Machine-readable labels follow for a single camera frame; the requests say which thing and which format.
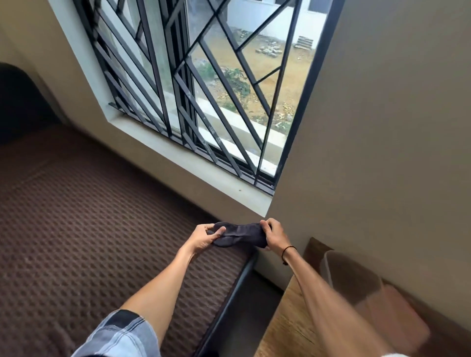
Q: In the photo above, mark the person's left hand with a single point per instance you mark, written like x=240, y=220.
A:
x=198, y=241

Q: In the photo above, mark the person's right hand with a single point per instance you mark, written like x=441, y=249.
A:
x=276, y=237

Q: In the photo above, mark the person's right thumb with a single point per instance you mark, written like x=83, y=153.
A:
x=265, y=230

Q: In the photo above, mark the person's left thumb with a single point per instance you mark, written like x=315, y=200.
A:
x=216, y=234

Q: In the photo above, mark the dark grey sock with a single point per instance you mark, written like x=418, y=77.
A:
x=241, y=234

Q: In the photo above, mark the person's right forearm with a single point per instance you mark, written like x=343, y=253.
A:
x=327, y=312

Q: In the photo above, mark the person's left forearm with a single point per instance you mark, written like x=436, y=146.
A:
x=162, y=287

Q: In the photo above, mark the wooden side table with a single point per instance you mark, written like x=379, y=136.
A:
x=290, y=327

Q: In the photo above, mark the clear plastic container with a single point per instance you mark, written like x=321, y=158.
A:
x=362, y=290

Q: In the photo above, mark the brown patterned mattress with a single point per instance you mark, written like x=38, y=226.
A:
x=92, y=235

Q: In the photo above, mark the black metal window grille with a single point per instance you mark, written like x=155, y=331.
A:
x=184, y=110

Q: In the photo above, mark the striped grey shirt sleeve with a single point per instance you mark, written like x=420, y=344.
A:
x=117, y=336

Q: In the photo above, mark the green shrub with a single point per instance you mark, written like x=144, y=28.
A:
x=235, y=82

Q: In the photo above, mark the pile of stones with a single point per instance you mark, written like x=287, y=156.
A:
x=270, y=49

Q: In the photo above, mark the dark headboard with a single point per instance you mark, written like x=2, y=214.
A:
x=22, y=106

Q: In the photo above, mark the black bed frame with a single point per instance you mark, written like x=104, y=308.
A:
x=228, y=305

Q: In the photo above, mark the black window frame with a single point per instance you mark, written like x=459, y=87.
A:
x=305, y=99

